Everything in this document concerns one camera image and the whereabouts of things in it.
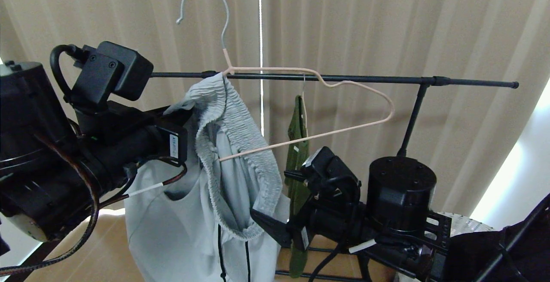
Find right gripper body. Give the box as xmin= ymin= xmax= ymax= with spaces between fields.
xmin=292 ymin=205 xmax=430 ymax=278

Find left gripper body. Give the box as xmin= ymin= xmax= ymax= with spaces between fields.
xmin=4 ymin=101 xmax=188 ymax=242

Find green printed shirt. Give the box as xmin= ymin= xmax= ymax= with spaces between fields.
xmin=284 ymin=95 xmax=311 ymax=279

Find pale grey shorts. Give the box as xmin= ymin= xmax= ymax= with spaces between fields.
xmin=124 ymin=74 xmax=291 ymax=282

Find pink clothes hanger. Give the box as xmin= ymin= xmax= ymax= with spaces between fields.
xmin=301 ymin=74 xmax=310 ymax=138
xmin=175 ymin=0 xmax=395 ymax=162

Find white laundry basket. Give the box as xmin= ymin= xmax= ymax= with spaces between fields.
xmin=430 ymin=212 xmax=495 ymax=237

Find black clothes rack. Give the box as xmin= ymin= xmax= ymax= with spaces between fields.
xmin=150 ymin=71 xmax=519 ymax=282

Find beige curtain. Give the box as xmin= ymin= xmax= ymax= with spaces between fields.
xmin=0 ymin=0 xmax=550 ymax=231

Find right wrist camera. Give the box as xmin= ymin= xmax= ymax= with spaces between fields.
xmin=284 ymin=147 xmax=362 ymax=207

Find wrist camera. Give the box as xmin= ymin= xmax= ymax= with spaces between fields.
xmin=284 ymin=147 xmax=362 ymax=207
xmin=71 ymin=41 xmax=154 ymax=111

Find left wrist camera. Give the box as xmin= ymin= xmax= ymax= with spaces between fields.
xmin=71 ymin=41 xmax=154 ymax=111

